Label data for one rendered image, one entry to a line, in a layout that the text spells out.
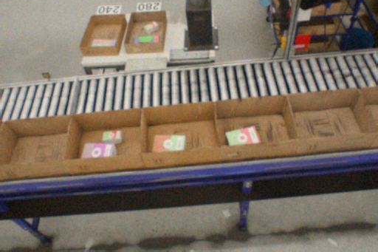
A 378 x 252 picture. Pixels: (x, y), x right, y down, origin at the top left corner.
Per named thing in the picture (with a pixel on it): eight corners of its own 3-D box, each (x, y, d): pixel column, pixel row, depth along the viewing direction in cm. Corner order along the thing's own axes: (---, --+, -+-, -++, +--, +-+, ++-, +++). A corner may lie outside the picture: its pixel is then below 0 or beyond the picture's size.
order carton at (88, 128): (148, 125, 200) (142, 106, 186) (146, 170, 182) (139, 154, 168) (81, 131, 201) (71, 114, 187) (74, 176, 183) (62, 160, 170)
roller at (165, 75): (169, 74, 248) (168, 69, 244) (170, 134, 217) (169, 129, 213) (162, 75, 249) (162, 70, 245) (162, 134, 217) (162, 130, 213)
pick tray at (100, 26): (128, 24, 281) (125, 13, 273) (118, 56, 257) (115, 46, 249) (94, 24, 283) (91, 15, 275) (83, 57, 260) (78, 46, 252)
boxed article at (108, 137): (105, 136, 197) (102, 131, 193) (122, 134, 196) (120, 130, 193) (105, 144, 193) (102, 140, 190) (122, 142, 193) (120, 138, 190)
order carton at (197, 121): (215, 119, 199) (214, 100, 185) (220, 164, 181) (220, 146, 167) (147, 125, 200) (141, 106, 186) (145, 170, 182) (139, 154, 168)
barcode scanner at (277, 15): (268, 24, 229) (272, 10, 221) (285, 24, 230) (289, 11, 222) (269, 30, 225) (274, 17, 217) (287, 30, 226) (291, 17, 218)
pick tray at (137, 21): (167, 20, 279) (165, 9, 271) (163, 52, 256) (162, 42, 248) (133, 22, 281) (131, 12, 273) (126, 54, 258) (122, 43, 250)
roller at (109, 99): (116, 79, 250) (114, 75, 246) (109, 140, 218) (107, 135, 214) (109, 80, 250) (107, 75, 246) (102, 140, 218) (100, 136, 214)
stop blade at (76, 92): (81, 84, 247) (77, 75, 240) (71, 137, 219) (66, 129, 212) (80, 84, 247) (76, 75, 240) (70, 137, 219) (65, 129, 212)
